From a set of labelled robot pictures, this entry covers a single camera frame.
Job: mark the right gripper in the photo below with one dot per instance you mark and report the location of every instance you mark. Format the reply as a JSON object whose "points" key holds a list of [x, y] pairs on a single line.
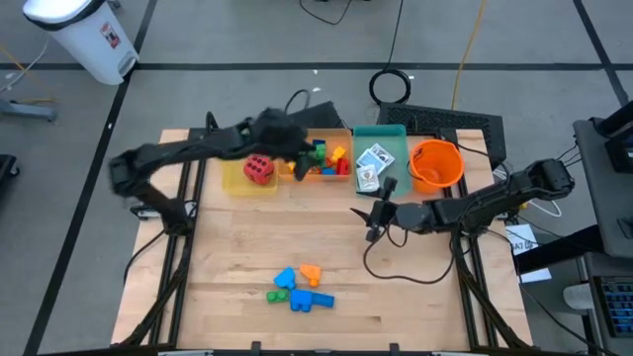
{"points": [[405, 216]]}

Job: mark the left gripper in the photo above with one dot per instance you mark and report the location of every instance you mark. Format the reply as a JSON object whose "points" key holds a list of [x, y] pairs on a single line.
{"points": [[284, 136]]}

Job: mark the bright green small brick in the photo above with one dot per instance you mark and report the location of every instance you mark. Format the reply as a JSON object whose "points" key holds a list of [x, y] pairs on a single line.
{"points": [[321, 155]]}

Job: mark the large blue one-stud block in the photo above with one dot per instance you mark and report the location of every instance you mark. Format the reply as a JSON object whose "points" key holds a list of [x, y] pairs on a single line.
{"points": [[320, 143], [285, 279]]}

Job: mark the small blue two-stud block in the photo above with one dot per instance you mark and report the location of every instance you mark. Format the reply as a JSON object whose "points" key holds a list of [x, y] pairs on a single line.
{"points": [[329, 171]]}

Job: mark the large yellow one-stud block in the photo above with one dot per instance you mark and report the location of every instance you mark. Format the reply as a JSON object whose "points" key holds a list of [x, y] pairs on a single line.
{"points": [[338, 153]]}

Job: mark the white bordered game card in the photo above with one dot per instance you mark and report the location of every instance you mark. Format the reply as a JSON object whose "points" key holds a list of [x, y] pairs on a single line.
{"points": [[365, 159], [368, 179], [383, 154]]}

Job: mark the red toy block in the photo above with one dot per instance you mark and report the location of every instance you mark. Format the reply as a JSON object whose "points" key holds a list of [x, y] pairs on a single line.
{"points": [[342, 166]]}

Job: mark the red foam die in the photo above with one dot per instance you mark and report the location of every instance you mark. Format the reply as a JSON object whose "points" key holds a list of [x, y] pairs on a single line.
{"points": [[258, 169]]}

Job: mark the large orange one-stud block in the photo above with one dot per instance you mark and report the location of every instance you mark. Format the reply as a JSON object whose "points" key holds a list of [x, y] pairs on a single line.
{"points": [[310, 272]]}

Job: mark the blue eight-stud brick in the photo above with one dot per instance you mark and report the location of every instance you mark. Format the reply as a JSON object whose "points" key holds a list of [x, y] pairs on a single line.
{"points": [[324, 300]]}

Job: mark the large blue two-stud block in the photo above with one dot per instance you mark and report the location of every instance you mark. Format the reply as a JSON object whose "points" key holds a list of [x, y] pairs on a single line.
{"points": [[300, 300]]}

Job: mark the large green two-stud block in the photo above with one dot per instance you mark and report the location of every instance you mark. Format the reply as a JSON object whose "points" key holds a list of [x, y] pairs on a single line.
{"points": [[277, 296]]}

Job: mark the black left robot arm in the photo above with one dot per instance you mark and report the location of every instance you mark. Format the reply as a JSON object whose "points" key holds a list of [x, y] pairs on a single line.
{"points": [[198, 146]]}

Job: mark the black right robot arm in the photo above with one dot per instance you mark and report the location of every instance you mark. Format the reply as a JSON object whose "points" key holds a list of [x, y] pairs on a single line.
{"points": [[494, 203]]}

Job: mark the translucent orange bin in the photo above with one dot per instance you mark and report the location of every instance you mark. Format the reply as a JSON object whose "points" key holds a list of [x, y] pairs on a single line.
{"points": [[341, 136]]}

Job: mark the translucent yellow bin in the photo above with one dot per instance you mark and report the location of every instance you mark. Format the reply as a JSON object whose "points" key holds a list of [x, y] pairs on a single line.
{"points": [[232, 185]]}

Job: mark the translucent teal bin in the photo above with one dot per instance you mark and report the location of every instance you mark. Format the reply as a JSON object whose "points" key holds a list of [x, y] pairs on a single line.
{"points": [[395, 133]]}

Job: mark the orange plastic bucket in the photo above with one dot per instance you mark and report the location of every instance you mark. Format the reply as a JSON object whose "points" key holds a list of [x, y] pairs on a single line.
{"points": [[437, 165]]}

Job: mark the black perforated panel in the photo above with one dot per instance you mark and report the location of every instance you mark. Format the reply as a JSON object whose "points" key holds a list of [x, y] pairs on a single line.
{"points": [[445, 121]]}

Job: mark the white labelled paper sheet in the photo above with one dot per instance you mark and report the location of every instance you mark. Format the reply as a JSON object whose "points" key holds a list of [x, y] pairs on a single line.
{"points": [[524, 240]]}

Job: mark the white computer mouse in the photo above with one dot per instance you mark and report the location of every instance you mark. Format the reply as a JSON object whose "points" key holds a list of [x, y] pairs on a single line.
{"points": [[578, 296]]}

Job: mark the grey side desk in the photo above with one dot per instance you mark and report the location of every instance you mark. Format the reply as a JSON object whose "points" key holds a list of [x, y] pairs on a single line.
{"points": [[603, 207]]}

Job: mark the white pedal trash can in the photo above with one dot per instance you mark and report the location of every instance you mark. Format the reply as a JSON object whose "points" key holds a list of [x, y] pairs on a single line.
{"points": [[84, 39]]}

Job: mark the keyboard with blue keys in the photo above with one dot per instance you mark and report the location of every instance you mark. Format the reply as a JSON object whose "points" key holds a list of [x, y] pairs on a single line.
{"points": [[615, 306]]}

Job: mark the grey stand foot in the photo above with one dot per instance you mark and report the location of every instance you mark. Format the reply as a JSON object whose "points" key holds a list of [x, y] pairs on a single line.
{"points": [[29, 111]]}

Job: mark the black floor object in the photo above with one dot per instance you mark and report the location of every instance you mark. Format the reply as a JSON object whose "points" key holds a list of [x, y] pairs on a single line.
{"points": [[7, 170]]}

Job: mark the black aluminium table frame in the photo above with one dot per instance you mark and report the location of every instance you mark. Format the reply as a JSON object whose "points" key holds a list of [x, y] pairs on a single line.
{"points": [[179, 296]]}

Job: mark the black desk frame bar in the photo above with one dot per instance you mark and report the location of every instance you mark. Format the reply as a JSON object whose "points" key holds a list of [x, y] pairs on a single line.
{"points": [[559, 252]]}

